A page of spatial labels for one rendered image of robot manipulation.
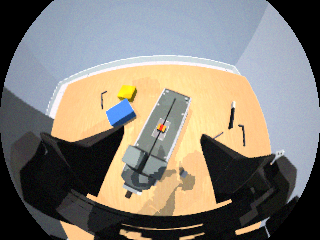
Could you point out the yellow block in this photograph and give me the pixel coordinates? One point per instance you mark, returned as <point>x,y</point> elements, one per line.
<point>127,93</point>

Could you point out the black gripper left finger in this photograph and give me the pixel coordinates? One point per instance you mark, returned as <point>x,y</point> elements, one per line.
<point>88,159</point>

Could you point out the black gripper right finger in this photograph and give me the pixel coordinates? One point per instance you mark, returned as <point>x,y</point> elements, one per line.
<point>229,170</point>

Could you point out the blue rectangular block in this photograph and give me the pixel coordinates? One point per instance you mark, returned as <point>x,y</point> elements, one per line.
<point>120,114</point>

